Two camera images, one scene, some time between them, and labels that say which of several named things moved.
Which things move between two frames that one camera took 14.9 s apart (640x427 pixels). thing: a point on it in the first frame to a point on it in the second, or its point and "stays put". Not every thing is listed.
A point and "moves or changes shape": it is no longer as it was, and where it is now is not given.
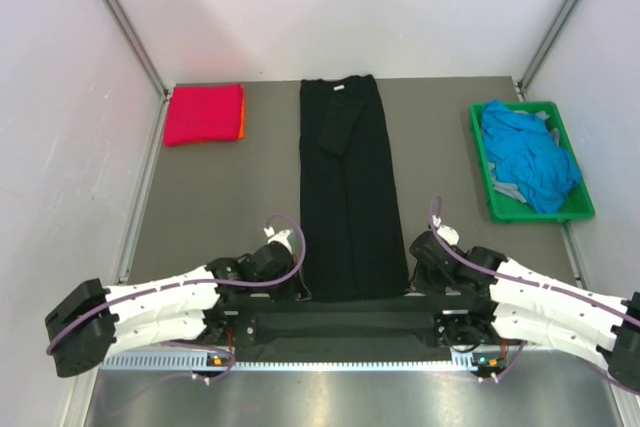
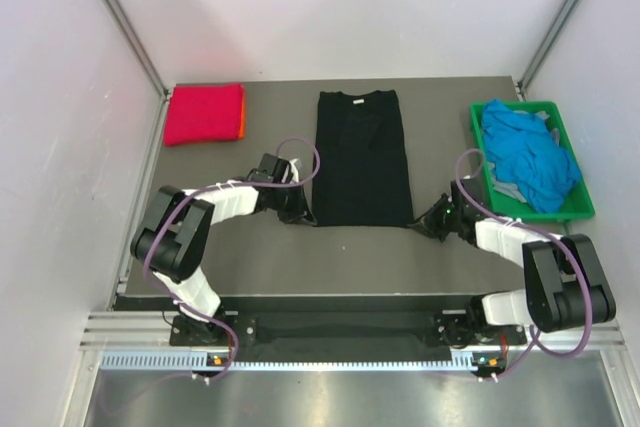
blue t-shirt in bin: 523,150 stays put
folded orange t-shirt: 242,125 stays put
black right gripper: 420,282 to 427,222
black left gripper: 295,289 to 300,213
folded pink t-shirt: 203,112 stays put
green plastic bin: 579,202 stays put
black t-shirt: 354,246 moves or changes shape
